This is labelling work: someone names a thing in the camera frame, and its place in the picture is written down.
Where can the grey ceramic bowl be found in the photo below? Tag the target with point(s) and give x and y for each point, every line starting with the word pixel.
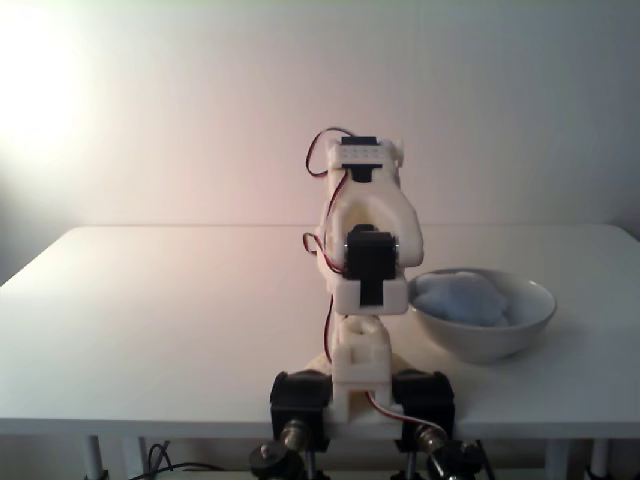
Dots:
pixel 485 342

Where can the white table leg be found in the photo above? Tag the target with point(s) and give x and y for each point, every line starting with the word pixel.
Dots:
pixel 600 460
pixel 95 455
pixel 557 460
pixel 134 457

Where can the skyblue plush doll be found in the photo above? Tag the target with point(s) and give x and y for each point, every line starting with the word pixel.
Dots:
pixel 460 300

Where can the black table clamp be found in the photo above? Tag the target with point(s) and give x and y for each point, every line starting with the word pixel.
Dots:
pixel 300 395
pixel 425 395

